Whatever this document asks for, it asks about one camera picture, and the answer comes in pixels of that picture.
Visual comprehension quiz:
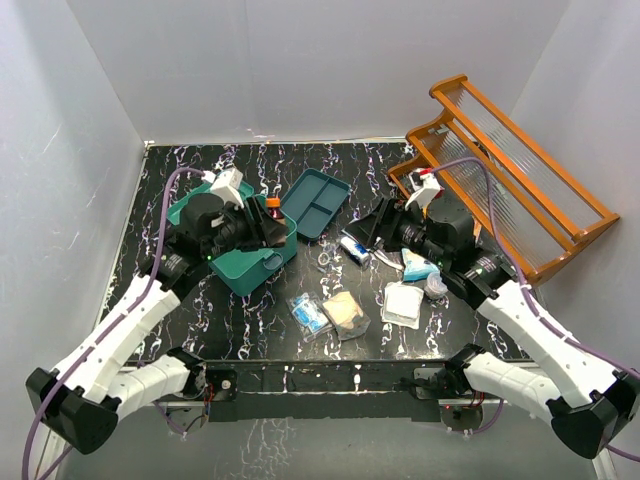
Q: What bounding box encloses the beige bandage bag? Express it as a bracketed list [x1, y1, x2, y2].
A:
[321, 291, 371, 342]

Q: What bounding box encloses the orange wooden shelf rack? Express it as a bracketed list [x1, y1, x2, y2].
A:
[388, 74, 620, 286]

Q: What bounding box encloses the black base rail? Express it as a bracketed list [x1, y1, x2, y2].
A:
[149, 357, 506, 424]

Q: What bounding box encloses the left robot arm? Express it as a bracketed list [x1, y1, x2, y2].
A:
[26, 193, 290, 454]

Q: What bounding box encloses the brown medicine bottle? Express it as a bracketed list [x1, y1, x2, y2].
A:
[265, 197, 286, 225]

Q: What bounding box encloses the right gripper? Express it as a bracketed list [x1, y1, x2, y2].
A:
[346, 196, 449, 269]

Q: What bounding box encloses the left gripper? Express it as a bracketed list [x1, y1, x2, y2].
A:
[203, 195, 287, 260]

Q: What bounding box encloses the blue wet wipes pack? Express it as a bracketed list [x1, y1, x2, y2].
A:
[401, 248, 440, 282]

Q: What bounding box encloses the dark teal divider tray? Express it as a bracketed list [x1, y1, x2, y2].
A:
[281, 168, 351, 241]

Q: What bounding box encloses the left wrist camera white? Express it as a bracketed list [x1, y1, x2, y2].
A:
[203, 167, 253, 208]

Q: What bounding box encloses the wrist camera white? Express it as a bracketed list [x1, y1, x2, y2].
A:
[405, 168, 444, 211]
[203, 167, 253, 208]

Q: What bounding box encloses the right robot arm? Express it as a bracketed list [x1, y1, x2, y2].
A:
[346, 198, 639, 459]

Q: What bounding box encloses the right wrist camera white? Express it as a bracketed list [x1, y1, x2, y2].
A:
[405, 168, 444, 211]

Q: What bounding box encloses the white gauze pack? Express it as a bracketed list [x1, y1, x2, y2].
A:
[381, 282, 424, 330]

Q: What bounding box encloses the blue mask clear bag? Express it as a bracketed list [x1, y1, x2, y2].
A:
[287, 292, 333, 343]

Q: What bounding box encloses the clear round container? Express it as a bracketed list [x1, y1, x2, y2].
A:
[423, 272, 448, 300]

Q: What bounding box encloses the green medicine box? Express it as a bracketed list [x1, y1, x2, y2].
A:
[166, 177, 299, 296]

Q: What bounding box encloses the blue white medicine box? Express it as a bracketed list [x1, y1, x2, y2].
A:
[339, 236, 371, 268]

